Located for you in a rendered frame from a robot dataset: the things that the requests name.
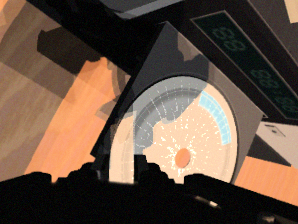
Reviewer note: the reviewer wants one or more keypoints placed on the white-labelled cd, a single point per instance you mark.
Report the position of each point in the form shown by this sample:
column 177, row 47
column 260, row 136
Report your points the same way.
column 175, row 113

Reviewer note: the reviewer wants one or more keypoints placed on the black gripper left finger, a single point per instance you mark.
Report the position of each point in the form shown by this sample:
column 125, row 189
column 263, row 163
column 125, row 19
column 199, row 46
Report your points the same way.
column 98, row 170

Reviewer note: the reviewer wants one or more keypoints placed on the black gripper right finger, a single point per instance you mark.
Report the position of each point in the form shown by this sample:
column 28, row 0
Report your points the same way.
column 248, row 205

